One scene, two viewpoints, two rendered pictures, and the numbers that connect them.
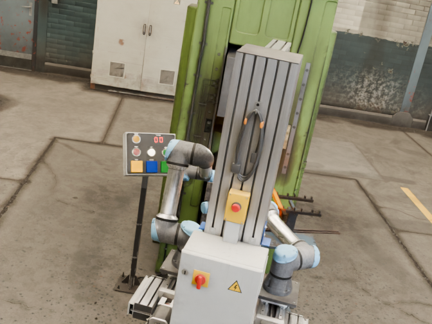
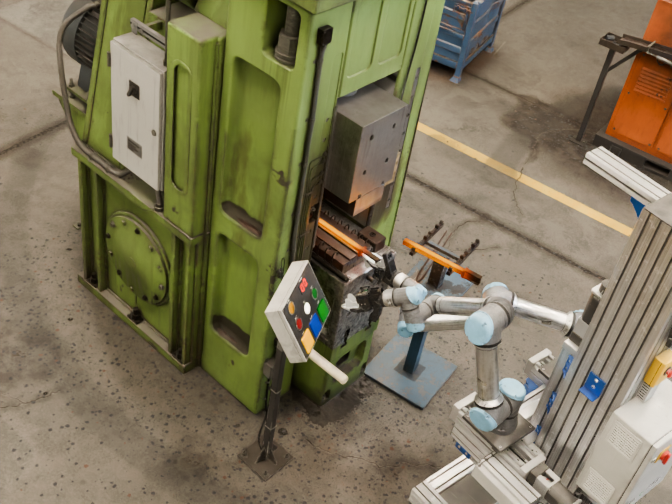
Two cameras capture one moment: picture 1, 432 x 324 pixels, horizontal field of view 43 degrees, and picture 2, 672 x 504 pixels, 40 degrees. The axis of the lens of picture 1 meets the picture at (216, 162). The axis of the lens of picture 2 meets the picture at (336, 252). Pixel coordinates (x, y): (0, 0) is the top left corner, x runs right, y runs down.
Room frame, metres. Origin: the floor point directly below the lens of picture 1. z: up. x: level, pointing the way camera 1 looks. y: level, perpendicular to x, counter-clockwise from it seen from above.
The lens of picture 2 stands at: (1.73, 2.63, 3.77)
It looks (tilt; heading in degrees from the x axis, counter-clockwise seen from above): 41 degrees down; 305
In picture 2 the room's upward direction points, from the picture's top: 11 degrees clockwise
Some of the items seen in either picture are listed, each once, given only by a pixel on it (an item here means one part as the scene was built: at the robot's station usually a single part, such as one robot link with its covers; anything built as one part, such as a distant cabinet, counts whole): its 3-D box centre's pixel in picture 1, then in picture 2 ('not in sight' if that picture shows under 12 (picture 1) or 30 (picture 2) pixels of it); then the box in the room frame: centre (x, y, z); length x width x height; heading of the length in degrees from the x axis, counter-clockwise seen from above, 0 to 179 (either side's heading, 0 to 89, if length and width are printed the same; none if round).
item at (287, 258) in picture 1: (285, 260); not in sight; (2.47, -0.43, 0.98); 0.13 x 0.12 x 0.14; 122
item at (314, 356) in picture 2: not in sight; (311, 353); (3.44, 0.24, 0.62); 0.44 x 0.05 x 0.05; 0
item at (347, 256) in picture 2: not in sight; (324, 236); (3.74, -0.10, 0.96); 0.42 x 0.20 x 0.09; 0
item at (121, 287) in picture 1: (131, 279); (266, 451); (3.45, 0.46, 0.05); 0.22 x 0.22 x 0.09; 0
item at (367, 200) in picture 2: not in sight; (334, 177); (3.74, -0.10, 1.32); 0.42 x 0.20 x 0.10; 0
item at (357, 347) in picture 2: not in sight; (312, 333); (3.75, -0.16, 0.23); 0.55 x 0.37 x 0.47; 0
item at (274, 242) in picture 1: (285, 238); (434, 284); (3.33, -0.55, 0.67); 0.40 x 0.30 x 0.02; 98
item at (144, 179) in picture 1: (139, 220); (276, 386); (3.45, 0.45, 0.54); 0.04 x 0.04 x 1.08; 0
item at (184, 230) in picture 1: (189, 235); (508, 396); (2.54, 0.07, 0.98); 0.13 x 0.12 x 0.14; 87
